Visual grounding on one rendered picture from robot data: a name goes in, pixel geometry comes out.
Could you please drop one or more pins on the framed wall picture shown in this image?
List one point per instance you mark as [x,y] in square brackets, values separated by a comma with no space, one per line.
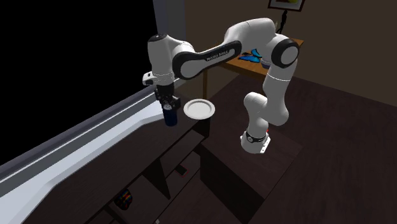
[287,4]

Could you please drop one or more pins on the white round plate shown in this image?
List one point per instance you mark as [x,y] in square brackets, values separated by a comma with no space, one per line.
[199,109]

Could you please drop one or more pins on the multicoloured round object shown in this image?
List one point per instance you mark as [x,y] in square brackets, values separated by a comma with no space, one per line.
[123,199]

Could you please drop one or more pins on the blue butterfly figure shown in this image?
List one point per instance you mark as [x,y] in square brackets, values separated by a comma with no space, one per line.
[252,56]

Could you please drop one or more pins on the wooden side table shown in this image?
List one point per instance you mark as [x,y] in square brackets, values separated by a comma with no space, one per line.
[245,65]

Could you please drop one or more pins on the dark robot stand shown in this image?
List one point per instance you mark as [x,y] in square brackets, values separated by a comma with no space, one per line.
[248,173]

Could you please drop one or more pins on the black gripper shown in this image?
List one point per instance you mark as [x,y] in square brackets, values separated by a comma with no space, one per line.
[164,93]

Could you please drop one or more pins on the black phone with red edge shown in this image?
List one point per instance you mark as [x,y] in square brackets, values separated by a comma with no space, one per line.
[181,170]

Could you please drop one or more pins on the dark wooden shelf unit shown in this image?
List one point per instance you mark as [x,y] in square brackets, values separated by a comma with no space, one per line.
[130,161]

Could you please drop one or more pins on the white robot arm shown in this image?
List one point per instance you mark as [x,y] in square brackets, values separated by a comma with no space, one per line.
[273,93]

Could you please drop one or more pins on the black slim figurine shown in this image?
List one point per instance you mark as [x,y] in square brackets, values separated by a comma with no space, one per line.
[282,21]

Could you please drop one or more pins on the dark blue can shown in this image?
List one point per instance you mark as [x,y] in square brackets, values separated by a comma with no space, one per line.
[170,117]

